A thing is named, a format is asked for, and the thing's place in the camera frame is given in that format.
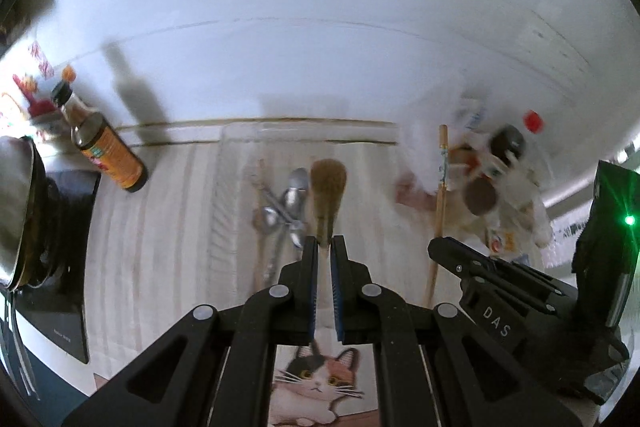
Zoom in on red cap dark bottle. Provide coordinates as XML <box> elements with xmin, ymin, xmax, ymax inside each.
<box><xmin>489</xmin><ymin>110</ymin><xmax>546</xmax><ymax>168</ymax></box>

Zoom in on dark soy sauce bottle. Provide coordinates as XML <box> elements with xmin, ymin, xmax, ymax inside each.
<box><xmin>50</xmin><ymin>80</ymin><xmax>149</xmax><ymax>194</ymax></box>

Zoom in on colourful wall stickers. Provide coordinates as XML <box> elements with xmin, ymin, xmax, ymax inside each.
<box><xmin>0</xmin><ymin>39</ymin><xmax>77</xmax><ymax>144</ymax></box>

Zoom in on window with frame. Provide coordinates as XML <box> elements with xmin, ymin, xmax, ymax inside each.
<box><xmin>544</xmin><ymin>141</ymin><xmax>640</xmax><ymax>269</ymax></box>

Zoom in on group of steel spoons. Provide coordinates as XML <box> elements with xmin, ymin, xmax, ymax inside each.
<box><xmin>247</xmin><ymin>174</ymin><xmax>307</xmax><ymax>251</ymax></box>

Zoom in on clear plastic tray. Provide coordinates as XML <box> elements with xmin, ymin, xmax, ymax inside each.
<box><xmin>212</xmin><ymin>119</ymin><xmax>402</xmax><ymax>309</ymax></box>

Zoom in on wok with long handle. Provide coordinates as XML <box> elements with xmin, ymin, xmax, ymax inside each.
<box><xmin>0</xmin><ymin>227</ymin><xmax>51</xmax><ymax>404</ymax></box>

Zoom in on striped cat print mat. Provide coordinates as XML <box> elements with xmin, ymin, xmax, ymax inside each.
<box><xmin>89</xmin><ymin>141</ymin><xmax>552</xmax><ymax>427</ymax></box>

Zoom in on clear plastic bag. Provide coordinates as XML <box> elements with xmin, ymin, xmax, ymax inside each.
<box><xmin>399</xmin><ymin>81</ymin><xmax>501</xmax><ymax>219</ymax></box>

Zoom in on blue kitchen cabinet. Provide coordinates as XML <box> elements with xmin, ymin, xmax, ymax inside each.
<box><xmin>19</xmin><ymin>346</ymin><xmax>97</xmax><ymax>410</ymax></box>

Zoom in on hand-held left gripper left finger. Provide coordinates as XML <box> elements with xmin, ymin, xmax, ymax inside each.
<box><xmin>60</xmin><ymin>234</ymin><xmax>321</xmax><ymax>427</ymax></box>

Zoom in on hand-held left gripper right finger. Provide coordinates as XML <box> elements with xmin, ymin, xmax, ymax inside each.
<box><xmin>330</xmin><ymin>234</ymin><xmax>582</xmax><ymax>427</ymax></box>

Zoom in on black gas stove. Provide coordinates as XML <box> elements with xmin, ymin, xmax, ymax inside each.
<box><xmin>14</xmin><ymin>169</ymin><xmax>102</xmax><ymax>366</ymax></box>

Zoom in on wooden chopstick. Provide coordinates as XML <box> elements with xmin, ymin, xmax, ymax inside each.
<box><xmin>424</xmin><ymin>124</ymin><xmax>451</xmax><ymax>304</ymax></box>
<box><xmin>309</xmin><ymin>159</ymin><xmax>349</xmax><ymax>254</ymax></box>
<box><xmin>251</xmin><ymin>159</ymin><xmax>271</xmax><ymax>289</ymax></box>

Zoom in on brown lid clear jar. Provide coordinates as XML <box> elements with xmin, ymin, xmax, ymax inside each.
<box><xmin>462</xmin><ymin>179</ymin><xmax>499</xmax><ymax>216</ymax></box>

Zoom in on crumpled plastic bag with food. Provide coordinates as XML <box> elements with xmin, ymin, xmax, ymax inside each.
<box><xmin>450</xmin><ymin>127</ymin><xmax>557</xmax><ymax>254</ymax></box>

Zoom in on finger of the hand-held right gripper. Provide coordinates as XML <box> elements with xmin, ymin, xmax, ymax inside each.
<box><xmin>427</xmin><ymin>236</ymin><xmax>579</xmax><ymax>316</ymax></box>

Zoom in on small red yellow box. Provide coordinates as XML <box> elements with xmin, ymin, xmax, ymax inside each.
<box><xmin>487</xmin><ymin>229</ymin><xmax>519</xmax><ymax>256</ymax></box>

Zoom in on steel wok lid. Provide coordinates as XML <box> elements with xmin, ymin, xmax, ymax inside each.
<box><xmin>0</xmin><ymin>135</ymin><xmax>49</xmax><ymax>289</ymax></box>

